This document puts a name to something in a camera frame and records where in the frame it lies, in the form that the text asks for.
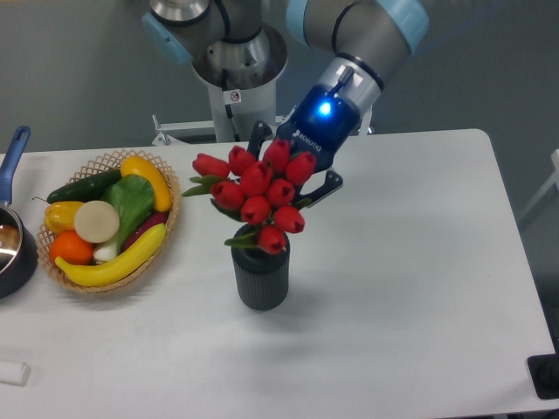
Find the dark grey ribbed vase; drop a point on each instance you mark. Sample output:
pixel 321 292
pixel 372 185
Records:
pixel 262 278

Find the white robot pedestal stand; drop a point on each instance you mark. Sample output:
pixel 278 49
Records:
pixel 233 114

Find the red tulip bouquet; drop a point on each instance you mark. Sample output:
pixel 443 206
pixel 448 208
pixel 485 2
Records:
pixel 259 191

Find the white furniture frame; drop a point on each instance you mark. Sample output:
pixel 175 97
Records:
pixel 544 196

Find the green bok choy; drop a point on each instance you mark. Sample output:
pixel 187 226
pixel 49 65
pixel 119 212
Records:
pixel 133 198

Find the dark green cucumber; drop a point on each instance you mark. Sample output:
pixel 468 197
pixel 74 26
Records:
pixel 84 190

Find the black device at table edge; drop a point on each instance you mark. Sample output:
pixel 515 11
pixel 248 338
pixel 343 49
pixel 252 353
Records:
pixel 544 373

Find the purple eggplant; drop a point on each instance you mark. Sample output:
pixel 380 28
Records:
pixel 151 221

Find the beige round disc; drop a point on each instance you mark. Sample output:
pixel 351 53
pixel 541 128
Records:
pixel 96 222

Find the yellow banana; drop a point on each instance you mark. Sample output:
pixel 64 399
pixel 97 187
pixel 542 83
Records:
pixel 120 267

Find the orange fruit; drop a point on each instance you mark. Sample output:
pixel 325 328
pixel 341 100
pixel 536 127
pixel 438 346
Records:
pixel 72 248

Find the yellow bell pepper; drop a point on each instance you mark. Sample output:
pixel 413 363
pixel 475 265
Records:
pixel 59 216

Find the dark pot with blue handle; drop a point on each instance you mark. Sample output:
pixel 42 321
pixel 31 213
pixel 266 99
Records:
pixel 19 255

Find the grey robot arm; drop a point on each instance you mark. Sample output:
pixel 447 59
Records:
pixel 239 57

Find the yellow squash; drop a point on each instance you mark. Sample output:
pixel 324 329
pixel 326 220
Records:
pixel 137 165

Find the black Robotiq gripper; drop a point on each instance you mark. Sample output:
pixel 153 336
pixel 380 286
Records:
pixel 320 124

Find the white cylinder object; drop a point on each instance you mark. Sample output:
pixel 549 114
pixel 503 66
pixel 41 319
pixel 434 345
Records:
pixel 14 373

